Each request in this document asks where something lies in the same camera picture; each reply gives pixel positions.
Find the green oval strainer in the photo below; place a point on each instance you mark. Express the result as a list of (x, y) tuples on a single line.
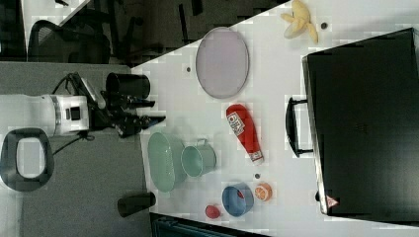
[(164, 156)]

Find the black cylinder post lower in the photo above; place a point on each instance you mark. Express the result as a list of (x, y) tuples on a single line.
[(132, 204)]

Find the orange slice toy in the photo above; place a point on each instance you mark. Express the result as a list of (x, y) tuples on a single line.
[(263, 192)]

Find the small red toy in bowl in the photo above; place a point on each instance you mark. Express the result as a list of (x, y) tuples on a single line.
[(240, 194)]

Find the red plush ketchup bottle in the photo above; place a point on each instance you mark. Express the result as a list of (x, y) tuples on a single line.
[(243, 127)]

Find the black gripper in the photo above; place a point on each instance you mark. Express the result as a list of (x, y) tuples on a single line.
[(109, 111)]

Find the black office chair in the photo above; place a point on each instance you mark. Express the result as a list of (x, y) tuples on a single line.
[(90, 37)]

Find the grey round plate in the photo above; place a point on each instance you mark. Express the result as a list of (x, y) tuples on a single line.
[(222, 63)]

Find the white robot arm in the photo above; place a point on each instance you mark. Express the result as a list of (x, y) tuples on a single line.
[(29, 122)]

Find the black toaster oven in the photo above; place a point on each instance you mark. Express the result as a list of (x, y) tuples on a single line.
[(363, 110)]

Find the green cup with handle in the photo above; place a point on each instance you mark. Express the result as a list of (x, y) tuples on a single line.
[(198, 159)]

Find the yellow plush banana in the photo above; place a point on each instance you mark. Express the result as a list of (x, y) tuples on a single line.
[(299, 21)]

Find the blue bowl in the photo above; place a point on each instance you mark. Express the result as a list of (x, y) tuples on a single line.
[(233, 204)]

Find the red strawberry toy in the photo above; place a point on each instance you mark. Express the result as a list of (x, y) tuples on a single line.
[(212, 211)]

